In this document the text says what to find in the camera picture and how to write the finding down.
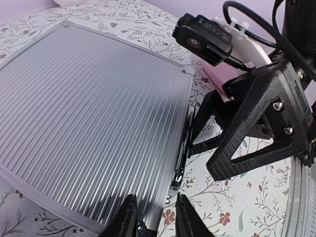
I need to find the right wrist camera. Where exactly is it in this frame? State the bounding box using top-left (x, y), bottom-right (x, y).
top-left (172, 13), bottom-right (271, 72)

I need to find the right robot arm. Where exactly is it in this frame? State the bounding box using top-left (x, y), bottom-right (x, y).
top-left (190, 0), bottom-right (316, 181)

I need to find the floral table mat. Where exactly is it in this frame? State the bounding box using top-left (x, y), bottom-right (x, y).
top-left (0, 0), bottom-right (316, 237)

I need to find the pink plate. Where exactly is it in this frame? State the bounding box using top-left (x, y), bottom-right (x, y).
top-left (202, 61), bottom-right (246, 102)

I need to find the aluminium poker case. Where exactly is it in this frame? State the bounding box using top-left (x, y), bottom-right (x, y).
top-left (0, 20), bottom-right (195, 234)

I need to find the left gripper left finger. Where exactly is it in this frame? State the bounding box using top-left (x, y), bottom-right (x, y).
top-left (99, 194), bottom-right (137, 237)

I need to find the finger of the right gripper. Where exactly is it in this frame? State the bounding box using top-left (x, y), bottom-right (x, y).
top-left (189, 90), bottom-right (227, 156)

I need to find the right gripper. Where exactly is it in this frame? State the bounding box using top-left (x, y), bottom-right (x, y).
top-left (206, 54), bottom-right (316, 181)

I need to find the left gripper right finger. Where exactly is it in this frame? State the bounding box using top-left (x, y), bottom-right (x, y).
top-left (175, 193), bottom-right (214, 237)

